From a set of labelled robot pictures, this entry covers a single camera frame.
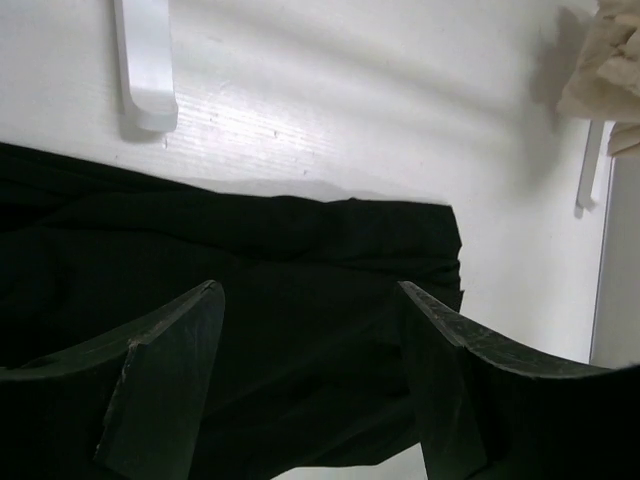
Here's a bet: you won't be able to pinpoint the beige garment on hanger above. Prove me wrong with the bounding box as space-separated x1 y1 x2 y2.
558 1 639 159

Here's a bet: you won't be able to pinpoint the white metal clothes rack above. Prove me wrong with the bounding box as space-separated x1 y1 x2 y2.
112 0 616 211

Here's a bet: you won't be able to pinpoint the black trousers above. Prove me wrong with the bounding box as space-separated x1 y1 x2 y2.
1 145 463 479

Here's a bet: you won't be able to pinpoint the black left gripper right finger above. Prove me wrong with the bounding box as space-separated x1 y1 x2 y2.
397 282 639 479

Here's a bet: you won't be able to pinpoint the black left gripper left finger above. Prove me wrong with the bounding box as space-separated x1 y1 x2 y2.
1 281 224 479

